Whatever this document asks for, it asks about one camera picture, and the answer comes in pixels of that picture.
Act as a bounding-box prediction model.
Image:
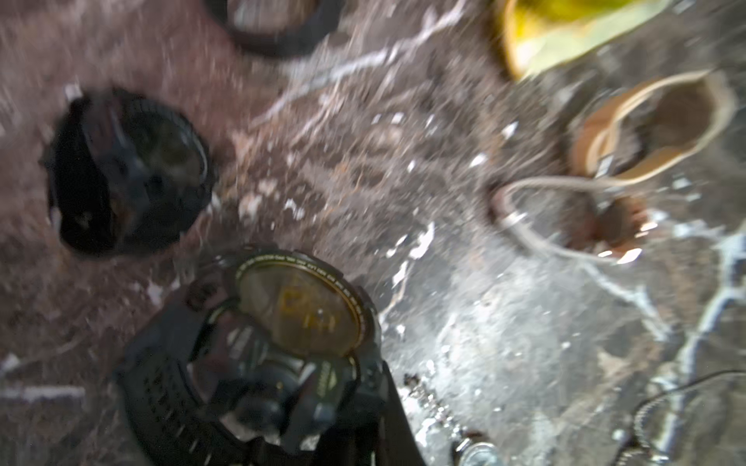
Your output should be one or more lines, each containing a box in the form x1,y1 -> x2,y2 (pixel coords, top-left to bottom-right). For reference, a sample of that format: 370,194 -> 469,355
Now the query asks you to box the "yellow green patterned towel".
493,1 -> 669,81

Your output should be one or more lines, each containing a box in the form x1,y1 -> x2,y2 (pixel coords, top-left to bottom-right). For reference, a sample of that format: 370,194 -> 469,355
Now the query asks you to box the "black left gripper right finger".
374,362 -> 427,466

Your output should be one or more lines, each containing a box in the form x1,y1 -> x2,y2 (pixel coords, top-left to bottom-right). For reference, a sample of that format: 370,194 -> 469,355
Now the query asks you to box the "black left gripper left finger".
244,423 -> 361,465

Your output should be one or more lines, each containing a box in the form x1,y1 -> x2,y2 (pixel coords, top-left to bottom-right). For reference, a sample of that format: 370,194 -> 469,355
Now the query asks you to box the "silver chain watch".
403,374 -> 504,466

